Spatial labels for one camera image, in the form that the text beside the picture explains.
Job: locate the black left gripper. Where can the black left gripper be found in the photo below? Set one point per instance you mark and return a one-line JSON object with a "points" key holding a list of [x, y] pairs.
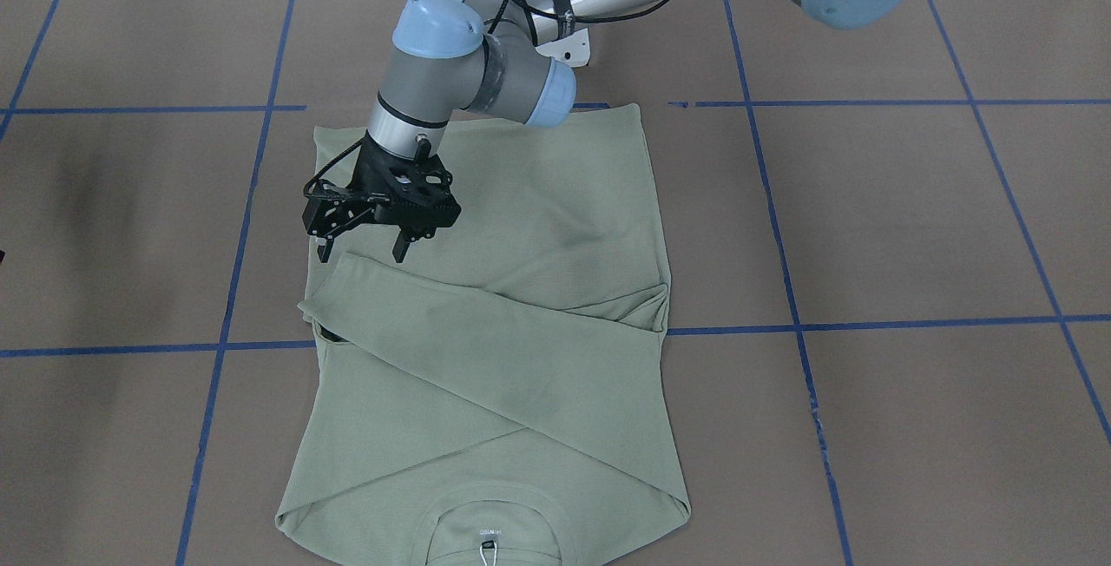
{"points": [[367, 170]]}

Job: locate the sage green long-sleeve shirt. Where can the sage green long-sleeve shirt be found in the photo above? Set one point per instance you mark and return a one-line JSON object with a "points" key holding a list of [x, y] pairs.
{"points": [[496, 399]]}

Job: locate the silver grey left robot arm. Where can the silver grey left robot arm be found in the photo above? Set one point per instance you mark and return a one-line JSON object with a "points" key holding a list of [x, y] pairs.
{"points": [[479, 56]]}

